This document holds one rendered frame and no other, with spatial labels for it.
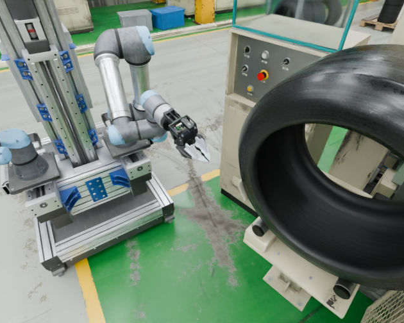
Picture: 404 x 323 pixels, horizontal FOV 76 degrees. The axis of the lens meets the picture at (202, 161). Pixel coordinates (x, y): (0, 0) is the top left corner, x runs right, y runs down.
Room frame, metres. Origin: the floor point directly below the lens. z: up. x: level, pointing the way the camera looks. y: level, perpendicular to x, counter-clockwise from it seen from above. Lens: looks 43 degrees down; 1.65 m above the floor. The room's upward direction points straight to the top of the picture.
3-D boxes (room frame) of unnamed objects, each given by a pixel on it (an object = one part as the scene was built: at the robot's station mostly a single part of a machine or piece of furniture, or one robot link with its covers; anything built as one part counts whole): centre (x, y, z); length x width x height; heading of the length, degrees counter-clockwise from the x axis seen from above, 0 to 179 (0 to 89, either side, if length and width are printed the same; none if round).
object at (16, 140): (0.95, 0.88, 0.88); 0.13 x 0.12 x 0.14; 95
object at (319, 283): (0.51, -0.41, 0.80); 0.37 x 0.36 x 0.02; 46
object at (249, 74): (1.36, -0.47, 0.63); 0.56 x 0.41 x 1.27; 46
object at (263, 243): (0.60, -0.31, 0.84); 0.36 x 0.09 x 0.06; 136
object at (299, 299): (0.70, -0.57, 0.02); 0.27 x 0.27 x 0.04; 46
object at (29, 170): (0.95, 0.87, 0.77); 0.15 x 0.15 x 0.10
